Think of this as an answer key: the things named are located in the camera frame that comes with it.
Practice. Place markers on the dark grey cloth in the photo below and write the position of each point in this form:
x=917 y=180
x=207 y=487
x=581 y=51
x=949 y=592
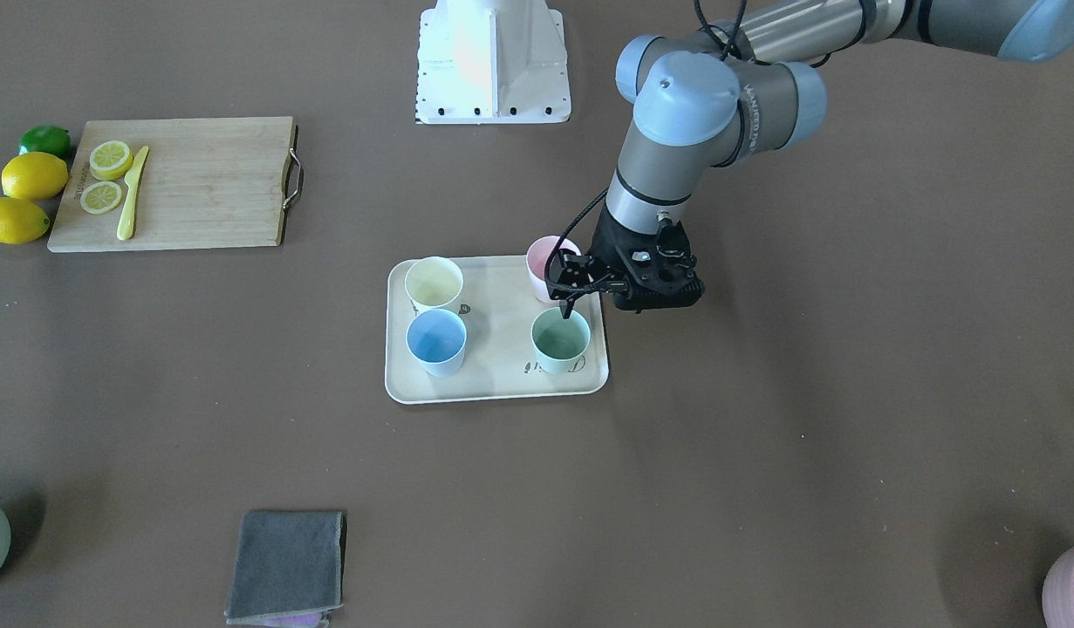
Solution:
x=288 y=569

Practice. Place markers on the green lime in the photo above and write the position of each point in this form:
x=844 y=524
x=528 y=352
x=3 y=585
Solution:
x=46 y=139

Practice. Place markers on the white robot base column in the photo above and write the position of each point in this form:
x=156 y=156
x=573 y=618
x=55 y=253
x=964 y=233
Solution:
x=492 y=62

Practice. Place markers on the whole yellow lemon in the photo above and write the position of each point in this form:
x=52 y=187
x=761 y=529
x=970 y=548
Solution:
x=34 y=176
x=21 y=221

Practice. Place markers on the pink plastic cup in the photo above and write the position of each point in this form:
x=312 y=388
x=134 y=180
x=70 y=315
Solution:
x=536 y=259

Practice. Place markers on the yellow plastic knife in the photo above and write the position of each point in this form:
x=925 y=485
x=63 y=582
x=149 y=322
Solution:
x=132 y=178

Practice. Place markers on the green plastic cup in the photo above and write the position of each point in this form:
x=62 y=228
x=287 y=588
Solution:
x=559 y=342

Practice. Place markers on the blue plastic cup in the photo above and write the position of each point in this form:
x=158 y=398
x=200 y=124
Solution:
x=437 y=340

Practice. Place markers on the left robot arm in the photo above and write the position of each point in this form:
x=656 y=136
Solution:
x=733 y=90

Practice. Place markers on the cream plastic cup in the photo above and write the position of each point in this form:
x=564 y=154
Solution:
x=434 y=283

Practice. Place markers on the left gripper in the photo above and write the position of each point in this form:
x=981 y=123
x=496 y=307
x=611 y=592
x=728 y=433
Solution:
x=603 y=242

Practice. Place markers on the cream serving tray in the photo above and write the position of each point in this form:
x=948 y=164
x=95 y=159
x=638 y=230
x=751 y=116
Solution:
x=499 y=306

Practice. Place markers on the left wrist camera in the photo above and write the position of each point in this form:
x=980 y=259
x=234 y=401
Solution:
x=659 y=269

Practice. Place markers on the wooden cutting board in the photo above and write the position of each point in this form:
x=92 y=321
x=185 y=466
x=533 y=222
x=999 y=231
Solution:
x=207 y=183

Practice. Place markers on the lemon half slice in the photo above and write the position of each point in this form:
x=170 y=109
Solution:
x=110 y=160
x=101 y=197

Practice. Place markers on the pink bowl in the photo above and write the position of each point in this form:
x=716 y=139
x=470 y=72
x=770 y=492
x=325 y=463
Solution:
x=1058 y=592

